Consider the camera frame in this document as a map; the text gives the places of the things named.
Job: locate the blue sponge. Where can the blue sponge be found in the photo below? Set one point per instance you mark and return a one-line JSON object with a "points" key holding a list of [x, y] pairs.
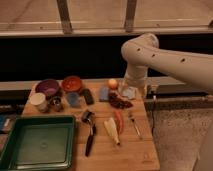
{"points": [[104, 94]]}

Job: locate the orange bowl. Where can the orange bowl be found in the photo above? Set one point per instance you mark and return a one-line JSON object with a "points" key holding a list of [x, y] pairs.
{"points": [[71, 84]]}

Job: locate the purple bowl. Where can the purple bowl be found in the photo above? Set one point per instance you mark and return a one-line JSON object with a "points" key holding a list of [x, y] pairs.
{"points": [[48, 87]]}

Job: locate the pale corn cob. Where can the pale corn cob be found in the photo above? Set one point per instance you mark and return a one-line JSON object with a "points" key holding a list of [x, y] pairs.
{"points": [[111, 129]]}

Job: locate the wooden cutting board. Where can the wooden cutting board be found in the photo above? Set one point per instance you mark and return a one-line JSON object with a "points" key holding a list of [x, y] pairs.
{"points": [[132, 154]]}

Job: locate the metal fork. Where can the metal fork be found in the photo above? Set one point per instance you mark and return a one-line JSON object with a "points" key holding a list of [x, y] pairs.
{"points": [[131, 117]]}

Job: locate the small metal cup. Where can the small metal cup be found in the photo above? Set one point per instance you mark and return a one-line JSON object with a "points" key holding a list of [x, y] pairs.
{"points": [[56, 104]]}

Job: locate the dark red grape bunch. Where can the dark red grape bunch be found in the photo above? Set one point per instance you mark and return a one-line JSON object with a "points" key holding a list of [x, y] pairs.
{"points": [[117, 102]]}

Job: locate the black handled peeler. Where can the black handled peeler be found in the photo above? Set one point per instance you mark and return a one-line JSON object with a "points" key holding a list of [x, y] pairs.
{"points": [[88, 119]]}

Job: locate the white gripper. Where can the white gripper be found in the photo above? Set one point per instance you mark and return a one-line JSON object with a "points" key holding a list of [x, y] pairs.
{"points": [[136, 80]]}

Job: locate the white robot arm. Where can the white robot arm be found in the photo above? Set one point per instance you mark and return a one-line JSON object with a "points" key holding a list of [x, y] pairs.
{"points": [[143, 52]]}

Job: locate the peach coloured apple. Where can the peach coloured apple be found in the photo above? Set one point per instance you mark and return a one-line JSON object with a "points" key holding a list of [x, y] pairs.
{"points": [[113, 84]]}

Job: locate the green plastic tray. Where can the green plastic tray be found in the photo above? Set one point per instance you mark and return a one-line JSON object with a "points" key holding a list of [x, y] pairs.
{"points": [[42, 143]]}

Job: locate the dark rectangular block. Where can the dark rectangular block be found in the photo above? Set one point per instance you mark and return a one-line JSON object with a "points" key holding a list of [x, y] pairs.
{"points": [[88, 97]]}

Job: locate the blue plastic cup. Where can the blue plastic cup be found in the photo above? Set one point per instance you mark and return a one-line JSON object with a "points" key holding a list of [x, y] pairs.
{"points": [[73, 99]]}

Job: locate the white paper cup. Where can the white paper cup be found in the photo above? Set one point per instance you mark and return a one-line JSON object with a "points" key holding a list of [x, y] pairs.
{"points": [[38, 100]]}

